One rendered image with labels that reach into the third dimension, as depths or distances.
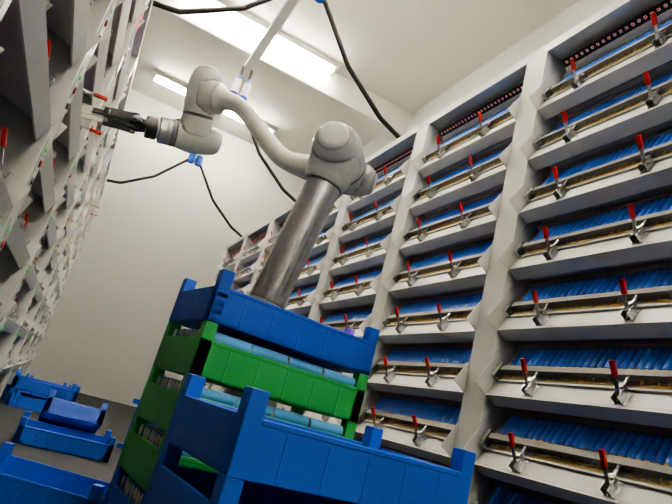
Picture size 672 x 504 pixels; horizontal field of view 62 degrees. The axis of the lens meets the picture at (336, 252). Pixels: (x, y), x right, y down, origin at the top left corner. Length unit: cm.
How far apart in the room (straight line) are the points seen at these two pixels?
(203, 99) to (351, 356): 120
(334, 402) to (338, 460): 35
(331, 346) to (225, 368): 18
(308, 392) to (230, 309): 18
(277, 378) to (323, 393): 9
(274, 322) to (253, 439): 35
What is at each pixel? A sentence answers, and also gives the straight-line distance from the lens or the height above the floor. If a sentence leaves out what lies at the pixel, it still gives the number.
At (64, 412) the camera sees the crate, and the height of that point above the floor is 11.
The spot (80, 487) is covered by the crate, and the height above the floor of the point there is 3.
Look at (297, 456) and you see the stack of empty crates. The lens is 57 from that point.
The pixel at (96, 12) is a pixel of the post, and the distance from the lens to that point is 149.
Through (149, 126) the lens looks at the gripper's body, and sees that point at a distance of 194.
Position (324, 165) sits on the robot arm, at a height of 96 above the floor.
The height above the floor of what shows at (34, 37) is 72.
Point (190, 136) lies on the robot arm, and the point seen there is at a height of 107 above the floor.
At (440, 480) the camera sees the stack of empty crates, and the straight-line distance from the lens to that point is 68.
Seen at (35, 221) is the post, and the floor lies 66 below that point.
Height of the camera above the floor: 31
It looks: 17 degrees up
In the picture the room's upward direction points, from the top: 16 degrees clockwise
